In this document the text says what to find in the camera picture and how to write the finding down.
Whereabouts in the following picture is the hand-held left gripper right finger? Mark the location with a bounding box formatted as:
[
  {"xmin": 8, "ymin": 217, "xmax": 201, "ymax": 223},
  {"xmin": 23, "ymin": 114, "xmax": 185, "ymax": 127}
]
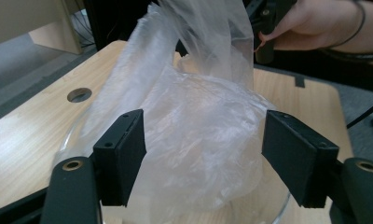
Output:
[{"xmin": 261, "ymin": 109, "xmax": 340, "ymax": 209}]

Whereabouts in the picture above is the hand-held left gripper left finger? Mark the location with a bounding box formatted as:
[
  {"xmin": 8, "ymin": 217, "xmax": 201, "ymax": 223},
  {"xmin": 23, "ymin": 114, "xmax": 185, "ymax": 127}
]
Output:
[{"xmin": 92, "ymin": 108, "xmax": 147, "ymax": 208}]

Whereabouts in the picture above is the clear round container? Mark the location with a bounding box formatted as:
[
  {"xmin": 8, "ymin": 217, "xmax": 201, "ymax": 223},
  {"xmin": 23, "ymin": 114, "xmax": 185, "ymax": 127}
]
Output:
[{"xmin": 50, "ymin": 104, "xmax": 293, "ymax": 224}]

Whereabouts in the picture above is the clear plastic bag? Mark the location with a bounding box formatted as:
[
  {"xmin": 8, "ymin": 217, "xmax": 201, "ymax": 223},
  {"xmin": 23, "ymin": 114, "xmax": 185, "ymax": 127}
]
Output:
[{"xmin": 52, "ymin": 0, "xmax": 277, "ymax": 224}]

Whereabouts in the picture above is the gray tape strip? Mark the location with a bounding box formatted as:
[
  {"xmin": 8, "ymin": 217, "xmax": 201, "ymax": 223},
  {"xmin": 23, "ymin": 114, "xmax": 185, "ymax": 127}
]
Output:
[{"xmin": 294, "ymin": 74, "xmax": 307, "ymax": 89}]

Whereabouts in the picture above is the thin black wrist loop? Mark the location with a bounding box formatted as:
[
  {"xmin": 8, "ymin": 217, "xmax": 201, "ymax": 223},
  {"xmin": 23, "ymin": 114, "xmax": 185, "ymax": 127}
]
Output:
[{"xmin": 328, "ymin": 0, "xmax": 367, "ymax": 50}]

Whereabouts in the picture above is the black metal stand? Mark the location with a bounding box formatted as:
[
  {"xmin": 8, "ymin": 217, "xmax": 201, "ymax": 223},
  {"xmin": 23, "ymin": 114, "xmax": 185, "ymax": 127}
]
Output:
[{"xmin": 71, "ymin": 0, "xmax": 176, "ymax": 53}]

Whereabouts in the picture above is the beige cabinet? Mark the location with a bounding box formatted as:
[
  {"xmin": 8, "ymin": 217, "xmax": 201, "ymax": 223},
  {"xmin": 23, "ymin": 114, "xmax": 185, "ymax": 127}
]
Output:
[{"xmin": 0, "ymin": 0, "xmax": 84, "ymax": 56}]

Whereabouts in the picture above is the black floor cable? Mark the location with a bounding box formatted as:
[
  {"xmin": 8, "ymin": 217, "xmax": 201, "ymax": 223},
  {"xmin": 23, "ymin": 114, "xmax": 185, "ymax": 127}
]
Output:
[{"xmin": 346, "ymin": 97, "xmax": 373, "ymax": 130}]

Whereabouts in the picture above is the thick black right gripper cable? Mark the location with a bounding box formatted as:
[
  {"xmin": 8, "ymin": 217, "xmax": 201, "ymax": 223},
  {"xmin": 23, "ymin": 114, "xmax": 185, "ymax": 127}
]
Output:
[{"xmin": 318, "ymin": 47, "xmax": 373, "ymax": 63}]

